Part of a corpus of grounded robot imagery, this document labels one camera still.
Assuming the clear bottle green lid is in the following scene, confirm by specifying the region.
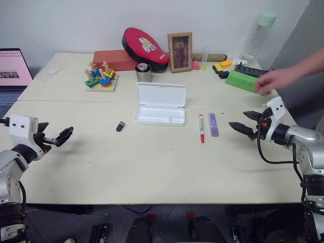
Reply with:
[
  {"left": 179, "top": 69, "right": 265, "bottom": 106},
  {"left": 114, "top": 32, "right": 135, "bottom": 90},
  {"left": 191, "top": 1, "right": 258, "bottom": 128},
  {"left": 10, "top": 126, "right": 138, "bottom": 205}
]
[{"left": 241, "top": 11, "right": 278, "bottom": 62}]

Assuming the dark rounded shape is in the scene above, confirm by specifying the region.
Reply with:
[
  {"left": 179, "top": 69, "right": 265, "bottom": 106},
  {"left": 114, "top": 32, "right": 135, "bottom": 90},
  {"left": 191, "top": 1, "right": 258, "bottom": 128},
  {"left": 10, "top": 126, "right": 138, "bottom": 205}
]
[{"left": 128, "top": 216, "right": 153, "bottom": 243}]

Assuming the wooden colourful stacking toy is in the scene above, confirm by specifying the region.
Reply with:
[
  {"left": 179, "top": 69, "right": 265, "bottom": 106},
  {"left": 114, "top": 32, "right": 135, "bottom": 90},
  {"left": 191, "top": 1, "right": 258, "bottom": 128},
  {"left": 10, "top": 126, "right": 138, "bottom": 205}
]
[{"left": 84, "top": 61, "right": 119, "bottom": 93}]

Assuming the red whiteboard marker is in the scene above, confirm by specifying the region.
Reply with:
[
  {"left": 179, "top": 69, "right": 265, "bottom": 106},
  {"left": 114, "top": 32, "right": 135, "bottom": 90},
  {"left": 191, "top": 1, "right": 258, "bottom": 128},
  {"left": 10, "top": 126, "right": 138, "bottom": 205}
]
[{"left": 198, "top": 114, "right": 206, "bottom": 144}]

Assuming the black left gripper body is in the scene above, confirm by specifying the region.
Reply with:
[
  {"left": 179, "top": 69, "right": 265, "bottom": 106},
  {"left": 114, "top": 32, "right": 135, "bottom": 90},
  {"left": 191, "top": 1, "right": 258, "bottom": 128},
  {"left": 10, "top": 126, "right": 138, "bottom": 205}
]
[{"left": 32, "top": 130, "right": 58, "bottom": 156}]

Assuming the green rectangular box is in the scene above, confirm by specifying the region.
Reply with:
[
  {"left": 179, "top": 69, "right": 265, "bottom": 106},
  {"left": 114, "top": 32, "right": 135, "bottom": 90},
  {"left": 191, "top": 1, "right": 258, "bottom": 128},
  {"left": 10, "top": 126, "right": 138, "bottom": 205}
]
[{"left": 225, "top": 69, "right": 272, "bottom": 97}]

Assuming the wooden framed portrait picture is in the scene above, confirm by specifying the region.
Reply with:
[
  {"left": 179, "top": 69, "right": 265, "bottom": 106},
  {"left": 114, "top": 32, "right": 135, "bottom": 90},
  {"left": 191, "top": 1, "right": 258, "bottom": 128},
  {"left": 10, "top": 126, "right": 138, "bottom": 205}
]
[{"left": 167, "top": 31, "right": 193, "bottom": 74}]

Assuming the yellow black small tool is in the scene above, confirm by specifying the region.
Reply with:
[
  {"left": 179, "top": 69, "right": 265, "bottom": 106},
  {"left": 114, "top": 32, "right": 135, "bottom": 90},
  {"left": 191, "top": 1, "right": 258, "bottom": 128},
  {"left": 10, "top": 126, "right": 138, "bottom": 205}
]
[{"left": 212, "top": 60, "right": 233, "bottom": 74}]

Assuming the white open pencil case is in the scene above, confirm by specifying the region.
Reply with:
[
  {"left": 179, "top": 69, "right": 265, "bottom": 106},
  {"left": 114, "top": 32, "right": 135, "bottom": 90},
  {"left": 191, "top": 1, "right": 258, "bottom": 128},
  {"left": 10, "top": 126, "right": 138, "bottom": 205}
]
[{"left": 134, "top": 81, "right": 188, "bottom": 127}]

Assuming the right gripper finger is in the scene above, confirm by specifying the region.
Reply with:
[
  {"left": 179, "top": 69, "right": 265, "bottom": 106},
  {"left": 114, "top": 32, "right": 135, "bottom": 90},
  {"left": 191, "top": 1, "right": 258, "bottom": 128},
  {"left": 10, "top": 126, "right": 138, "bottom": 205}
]
[
  {"left": 243, "top": 110, "right": 264, "bottom": 123},
  {"left": 228, "top": 121, "right": 257, "bottom": 141}
]

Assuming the red rectangular box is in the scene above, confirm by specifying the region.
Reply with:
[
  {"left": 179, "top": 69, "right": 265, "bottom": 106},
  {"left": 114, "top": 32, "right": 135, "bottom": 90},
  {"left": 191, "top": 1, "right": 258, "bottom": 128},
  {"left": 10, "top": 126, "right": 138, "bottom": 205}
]
[{"left": 92, "top": 49, "right": 138, "bottom": 72}]

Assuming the clear plastic sleeve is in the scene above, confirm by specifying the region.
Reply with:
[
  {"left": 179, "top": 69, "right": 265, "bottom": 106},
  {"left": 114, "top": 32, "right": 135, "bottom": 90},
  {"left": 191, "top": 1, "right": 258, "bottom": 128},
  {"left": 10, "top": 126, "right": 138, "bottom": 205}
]
[{"left": 33, "top": 61, "right": 69, "bottom": 82}]

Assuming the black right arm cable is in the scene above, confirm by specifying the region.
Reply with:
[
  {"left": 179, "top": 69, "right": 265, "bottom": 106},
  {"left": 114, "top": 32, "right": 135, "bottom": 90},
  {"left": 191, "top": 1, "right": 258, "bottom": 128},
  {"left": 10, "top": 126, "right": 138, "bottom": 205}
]
[{"left": 256, "top": 120, "right": 306, "bottom": 205}]

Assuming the white crumpled wrapper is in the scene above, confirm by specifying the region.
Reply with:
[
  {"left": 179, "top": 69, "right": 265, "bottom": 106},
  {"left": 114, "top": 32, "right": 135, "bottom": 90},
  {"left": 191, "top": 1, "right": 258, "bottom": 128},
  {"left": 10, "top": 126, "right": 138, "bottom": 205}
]
[{"left": 231, "top": 57, "right": 255, "bottom": 67}]

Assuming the black power strip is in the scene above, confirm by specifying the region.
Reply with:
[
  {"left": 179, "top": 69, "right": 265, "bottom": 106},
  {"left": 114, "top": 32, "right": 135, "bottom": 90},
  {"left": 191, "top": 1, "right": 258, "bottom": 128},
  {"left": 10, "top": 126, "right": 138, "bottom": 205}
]
[{"left": 233, "top": 64, "right": 274, "bottom": 78}]

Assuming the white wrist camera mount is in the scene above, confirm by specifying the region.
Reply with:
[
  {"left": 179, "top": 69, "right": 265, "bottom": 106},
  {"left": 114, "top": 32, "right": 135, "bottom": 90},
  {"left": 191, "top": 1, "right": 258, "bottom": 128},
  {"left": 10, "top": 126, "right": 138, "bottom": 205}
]
[
  {"left": 262, "top": 96, "right": 286, "bottom": 139},
  {"left": 8, "top": 114, "right": 45, "bottom": 160}
]

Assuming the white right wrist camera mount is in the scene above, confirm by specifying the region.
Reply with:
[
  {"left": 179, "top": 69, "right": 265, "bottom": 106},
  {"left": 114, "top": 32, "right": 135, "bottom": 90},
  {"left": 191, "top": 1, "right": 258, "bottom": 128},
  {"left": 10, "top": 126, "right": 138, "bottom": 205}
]
[{"left": 262, "top": 96, "right": 286, "bottom": 139}]

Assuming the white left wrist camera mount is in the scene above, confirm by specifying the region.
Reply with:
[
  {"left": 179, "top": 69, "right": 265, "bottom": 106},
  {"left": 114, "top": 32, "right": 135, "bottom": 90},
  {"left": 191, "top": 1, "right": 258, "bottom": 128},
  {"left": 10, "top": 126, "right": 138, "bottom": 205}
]
[{"left": 8, "top": 114, "right": 45, "bottom": 160}]

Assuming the purple eraser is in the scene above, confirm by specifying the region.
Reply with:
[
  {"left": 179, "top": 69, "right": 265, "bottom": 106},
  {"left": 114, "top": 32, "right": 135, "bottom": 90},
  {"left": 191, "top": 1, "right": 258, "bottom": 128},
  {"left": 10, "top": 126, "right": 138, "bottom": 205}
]
[{"left": 208, "top": 112, "right": 220, "bottom": 138}]

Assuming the person's bare hand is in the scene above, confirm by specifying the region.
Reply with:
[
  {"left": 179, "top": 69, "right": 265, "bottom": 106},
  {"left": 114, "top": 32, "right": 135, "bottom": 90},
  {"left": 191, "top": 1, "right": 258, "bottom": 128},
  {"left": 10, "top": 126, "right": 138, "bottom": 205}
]
[{"left": 254, "top": 68, "right": 286, "bottom": 96}]

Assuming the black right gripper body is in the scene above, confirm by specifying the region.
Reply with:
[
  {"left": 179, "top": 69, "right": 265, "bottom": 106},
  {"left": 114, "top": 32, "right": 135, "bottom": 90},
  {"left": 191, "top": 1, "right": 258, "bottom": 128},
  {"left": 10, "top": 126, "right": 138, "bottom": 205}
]
[{"left": 255, "top": 108, "right": 273, "bottom": 142}]

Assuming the metal cup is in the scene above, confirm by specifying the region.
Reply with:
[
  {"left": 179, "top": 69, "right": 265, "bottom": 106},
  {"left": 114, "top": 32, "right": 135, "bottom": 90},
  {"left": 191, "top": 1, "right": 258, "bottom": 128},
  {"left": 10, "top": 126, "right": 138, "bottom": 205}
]
[{"left": 134, "top": 63, "right": 153, "bottom": 83}]

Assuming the red black oval case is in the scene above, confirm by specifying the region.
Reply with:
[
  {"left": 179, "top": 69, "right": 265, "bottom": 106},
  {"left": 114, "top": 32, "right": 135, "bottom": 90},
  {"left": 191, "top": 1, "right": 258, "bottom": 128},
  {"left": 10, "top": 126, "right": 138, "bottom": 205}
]
[{"left": 121, "top": 27, "right": 170, "bottom": 74}]

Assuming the open laptop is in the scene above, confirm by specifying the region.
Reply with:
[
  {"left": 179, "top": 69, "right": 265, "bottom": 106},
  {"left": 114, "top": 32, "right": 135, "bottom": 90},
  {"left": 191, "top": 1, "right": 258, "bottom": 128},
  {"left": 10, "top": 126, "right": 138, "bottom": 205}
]
[{"left": 0, "top": 48, "right": 34, "bottom": 119}]

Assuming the brown rolled stick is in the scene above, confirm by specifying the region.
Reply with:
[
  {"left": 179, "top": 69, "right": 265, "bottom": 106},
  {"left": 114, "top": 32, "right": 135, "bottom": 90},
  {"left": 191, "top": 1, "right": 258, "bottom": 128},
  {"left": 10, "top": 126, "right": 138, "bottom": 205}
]
[{"left": 190, "top": 53, "right": 229, "bottom": 62}]

